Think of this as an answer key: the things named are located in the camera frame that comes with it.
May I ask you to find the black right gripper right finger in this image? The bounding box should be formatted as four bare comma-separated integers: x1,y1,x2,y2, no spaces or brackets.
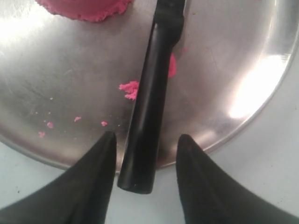
176,134,299,224

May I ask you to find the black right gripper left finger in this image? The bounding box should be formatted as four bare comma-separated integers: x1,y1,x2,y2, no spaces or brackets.
0,131,116,224

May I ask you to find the black kitchen knife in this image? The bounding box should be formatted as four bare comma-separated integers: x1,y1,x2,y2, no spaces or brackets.
117,0,185,195

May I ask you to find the pink clay lump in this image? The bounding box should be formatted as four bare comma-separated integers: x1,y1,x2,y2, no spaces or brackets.
37,0,133,22

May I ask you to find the round stainless steel plate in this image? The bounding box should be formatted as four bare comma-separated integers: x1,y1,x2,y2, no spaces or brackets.
0,0,299,168

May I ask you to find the pink dough crumb near knife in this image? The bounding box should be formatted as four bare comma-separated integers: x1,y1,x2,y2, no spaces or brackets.
119,81,139,100

